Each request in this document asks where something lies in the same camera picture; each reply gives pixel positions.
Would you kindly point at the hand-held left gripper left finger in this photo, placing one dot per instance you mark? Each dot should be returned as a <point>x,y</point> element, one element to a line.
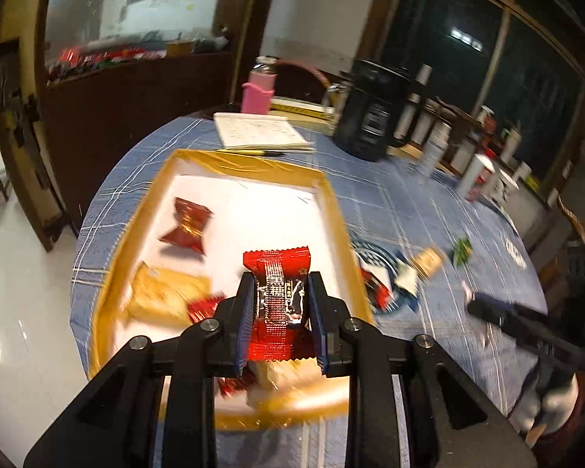
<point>247,321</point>

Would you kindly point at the pen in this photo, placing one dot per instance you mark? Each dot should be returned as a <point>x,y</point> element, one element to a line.
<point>253,152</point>

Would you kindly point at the white plastic bottle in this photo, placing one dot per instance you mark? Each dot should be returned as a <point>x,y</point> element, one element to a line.
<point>436,148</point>

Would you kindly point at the yellow flat box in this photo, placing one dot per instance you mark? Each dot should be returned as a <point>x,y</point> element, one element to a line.
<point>297,107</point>

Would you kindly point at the black kettle appliance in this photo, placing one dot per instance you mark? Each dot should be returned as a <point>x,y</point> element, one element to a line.
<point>365,117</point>

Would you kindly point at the white notebook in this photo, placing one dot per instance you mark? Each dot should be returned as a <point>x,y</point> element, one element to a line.
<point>258,131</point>

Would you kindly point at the tan small packet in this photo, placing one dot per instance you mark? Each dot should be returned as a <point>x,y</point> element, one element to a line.
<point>429,259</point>

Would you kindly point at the glass jar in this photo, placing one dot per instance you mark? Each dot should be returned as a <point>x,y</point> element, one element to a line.
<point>332,102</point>

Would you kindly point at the dark wooden cabinet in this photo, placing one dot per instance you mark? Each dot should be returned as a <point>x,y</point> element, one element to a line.
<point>126,107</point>

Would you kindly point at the long maroon wafer packet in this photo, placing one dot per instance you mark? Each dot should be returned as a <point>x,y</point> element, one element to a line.
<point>202,308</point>

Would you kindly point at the red snack packet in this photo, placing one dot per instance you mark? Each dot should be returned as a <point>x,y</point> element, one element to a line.
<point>185,224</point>

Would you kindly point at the green snack packet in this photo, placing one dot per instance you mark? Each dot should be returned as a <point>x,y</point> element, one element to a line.
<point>463,249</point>

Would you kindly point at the wooden chair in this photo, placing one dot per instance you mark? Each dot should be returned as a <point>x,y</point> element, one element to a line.
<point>570,214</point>

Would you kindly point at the white paper cup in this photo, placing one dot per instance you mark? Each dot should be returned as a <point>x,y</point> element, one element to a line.
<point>512,183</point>

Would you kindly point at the white carton red label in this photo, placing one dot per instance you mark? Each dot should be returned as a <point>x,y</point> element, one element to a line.
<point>477,175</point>

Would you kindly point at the white red small packet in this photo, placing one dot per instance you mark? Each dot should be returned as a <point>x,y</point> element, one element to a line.
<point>378,292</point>

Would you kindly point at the small yellow cracker packet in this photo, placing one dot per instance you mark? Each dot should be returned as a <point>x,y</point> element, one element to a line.
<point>161,292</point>

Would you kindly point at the red black candy packet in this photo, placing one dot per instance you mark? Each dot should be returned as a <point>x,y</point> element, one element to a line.
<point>278,292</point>

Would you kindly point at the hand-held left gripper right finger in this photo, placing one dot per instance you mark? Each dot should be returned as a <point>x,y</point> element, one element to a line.
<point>317,321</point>

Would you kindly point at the pink bottle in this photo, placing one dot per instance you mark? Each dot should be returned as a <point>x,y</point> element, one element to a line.
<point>258,92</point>

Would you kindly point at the gold cardboard tray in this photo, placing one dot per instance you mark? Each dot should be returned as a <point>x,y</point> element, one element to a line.
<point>253,190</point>

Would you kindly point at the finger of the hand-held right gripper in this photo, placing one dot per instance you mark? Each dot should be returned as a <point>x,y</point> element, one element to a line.
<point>526,324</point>

